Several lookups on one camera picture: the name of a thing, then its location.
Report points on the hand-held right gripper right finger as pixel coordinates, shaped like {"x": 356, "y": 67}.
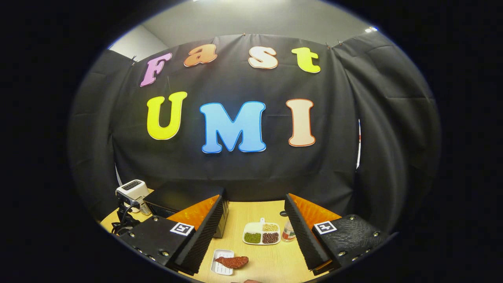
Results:
{"x": 304, "y": 239}

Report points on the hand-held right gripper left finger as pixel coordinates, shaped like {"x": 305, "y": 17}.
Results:
{"x": 204, "y": 239}

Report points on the red-brown meat slice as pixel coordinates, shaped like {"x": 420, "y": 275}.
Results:
{"x": 232, "y": 261}

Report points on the black electric oven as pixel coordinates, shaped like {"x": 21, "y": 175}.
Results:
{"x": 177, "y": 196}

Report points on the clear plastic bottle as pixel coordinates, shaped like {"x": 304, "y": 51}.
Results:
{"x": 289, "y": 232}

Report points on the white rectangular plate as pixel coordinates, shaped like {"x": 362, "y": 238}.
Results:
{"x": 220, "y": 269}

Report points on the white toaster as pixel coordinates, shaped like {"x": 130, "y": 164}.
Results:
{"x": 133, "y": 188}

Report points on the white divided plate of beans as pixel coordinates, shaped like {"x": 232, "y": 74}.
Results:
{"x": 261, "y": 232}

